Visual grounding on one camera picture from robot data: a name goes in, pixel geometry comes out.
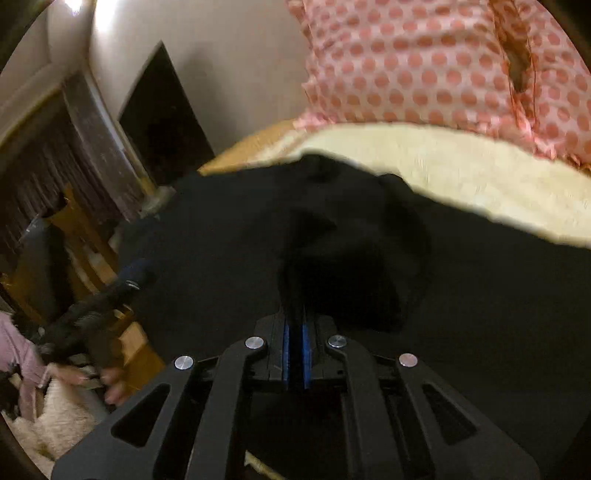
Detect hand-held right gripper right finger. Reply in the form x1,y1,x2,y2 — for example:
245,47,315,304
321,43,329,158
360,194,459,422
295,313,542,480

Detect wooden chair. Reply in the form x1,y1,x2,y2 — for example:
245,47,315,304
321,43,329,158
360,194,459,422
9,185,122,319

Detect black pants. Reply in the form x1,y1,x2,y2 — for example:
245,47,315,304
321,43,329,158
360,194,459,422
115,154,591,480

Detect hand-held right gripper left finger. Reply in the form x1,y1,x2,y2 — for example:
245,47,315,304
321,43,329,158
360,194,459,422
51,311,294,480

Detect person's left forearm pink sleeve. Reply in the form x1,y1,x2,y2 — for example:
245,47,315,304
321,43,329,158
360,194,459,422
0,318,48,422

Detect white fluffy cloth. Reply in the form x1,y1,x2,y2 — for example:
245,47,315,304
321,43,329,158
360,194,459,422
8,377,109,477

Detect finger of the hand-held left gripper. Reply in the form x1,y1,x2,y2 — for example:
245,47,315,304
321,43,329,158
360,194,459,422
111,257,156,296

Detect cream fleece blanket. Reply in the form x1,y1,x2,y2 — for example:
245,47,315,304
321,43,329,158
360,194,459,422
245,122,591,251

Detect person's left hand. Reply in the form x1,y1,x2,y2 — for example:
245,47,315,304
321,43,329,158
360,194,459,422
45,361,129,408

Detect brown curtain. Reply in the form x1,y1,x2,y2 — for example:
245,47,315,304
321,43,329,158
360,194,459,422
0,73,155,261

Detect dark rectangular panel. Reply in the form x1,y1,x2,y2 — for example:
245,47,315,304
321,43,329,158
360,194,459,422
117,41,216,186

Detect pink polka dot pillow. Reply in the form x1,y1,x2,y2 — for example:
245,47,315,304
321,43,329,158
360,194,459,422
286,0,591,168

